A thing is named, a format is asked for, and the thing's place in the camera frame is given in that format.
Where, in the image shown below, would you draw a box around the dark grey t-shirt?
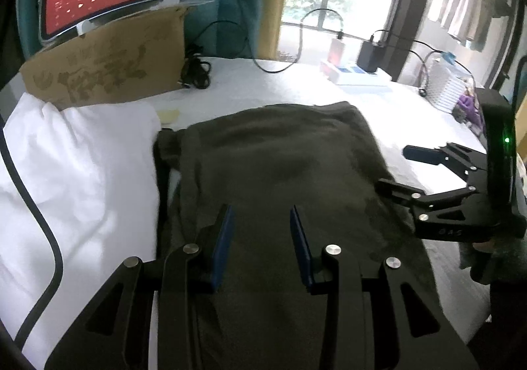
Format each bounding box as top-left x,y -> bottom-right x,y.
157,102 -> 437,369

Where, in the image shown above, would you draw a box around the hanging beige clothes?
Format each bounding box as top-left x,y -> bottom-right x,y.
427,0 -> 512,51

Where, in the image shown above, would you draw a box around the purple plush toy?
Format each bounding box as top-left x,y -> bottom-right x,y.
452,93 -> 482,127

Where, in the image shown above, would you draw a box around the white perforated basket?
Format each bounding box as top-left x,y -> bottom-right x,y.
426,60 -> 473,114

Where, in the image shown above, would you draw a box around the black charger plug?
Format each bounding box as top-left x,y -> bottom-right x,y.
356,39 -> 386,73

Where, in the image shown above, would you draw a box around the white power strip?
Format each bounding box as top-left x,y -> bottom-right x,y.
321,61 -> 392,85

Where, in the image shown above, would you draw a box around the white folded garment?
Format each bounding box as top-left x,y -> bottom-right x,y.
4,94 -> 161,368

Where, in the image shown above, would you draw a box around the white charger plug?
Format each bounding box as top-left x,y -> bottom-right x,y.
328,38 -> 346,67

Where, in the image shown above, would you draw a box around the brown cardboard box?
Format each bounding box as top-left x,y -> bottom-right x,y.
20,7 -> 187,109

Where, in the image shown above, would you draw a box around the black thick cable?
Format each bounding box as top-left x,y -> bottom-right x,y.
0,122 -> 65,351

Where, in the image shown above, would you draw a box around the black window frame post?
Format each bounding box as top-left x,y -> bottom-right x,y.
383,0 -> 428,80

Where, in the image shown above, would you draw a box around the black coiled cable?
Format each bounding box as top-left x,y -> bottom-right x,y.
179,54 -> 214,90

